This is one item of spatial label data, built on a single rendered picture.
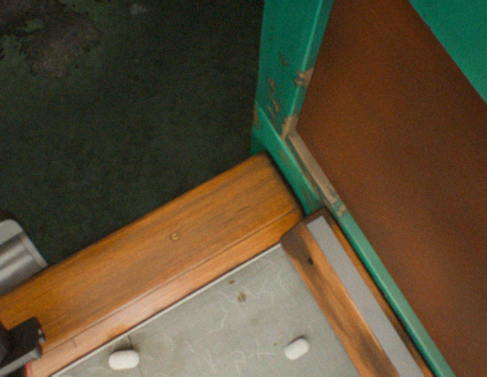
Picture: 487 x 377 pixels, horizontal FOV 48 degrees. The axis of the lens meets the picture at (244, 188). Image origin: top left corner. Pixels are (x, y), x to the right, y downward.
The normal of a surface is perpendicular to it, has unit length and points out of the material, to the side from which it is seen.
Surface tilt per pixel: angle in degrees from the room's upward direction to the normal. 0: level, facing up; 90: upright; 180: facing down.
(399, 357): 0
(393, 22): 90
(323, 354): 0
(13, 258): 31
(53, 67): 0
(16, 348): 50
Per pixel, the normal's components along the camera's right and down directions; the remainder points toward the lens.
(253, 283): 0.02, -0.27
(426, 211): -0.86, 0.48
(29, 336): -0.38, -0.81
